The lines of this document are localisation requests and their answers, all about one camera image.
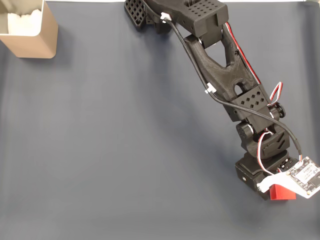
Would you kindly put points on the red cube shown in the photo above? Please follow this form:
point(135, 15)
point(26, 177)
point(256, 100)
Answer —
point(282, 195)

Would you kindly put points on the beige rounded box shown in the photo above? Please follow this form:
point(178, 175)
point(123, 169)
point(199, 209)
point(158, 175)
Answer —
point(37, 46)

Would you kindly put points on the dark grey table mat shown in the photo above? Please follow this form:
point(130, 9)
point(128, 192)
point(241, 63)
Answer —
point(125, 150)

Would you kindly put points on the white camera circuit board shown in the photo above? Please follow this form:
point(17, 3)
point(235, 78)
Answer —
point(305, 175)

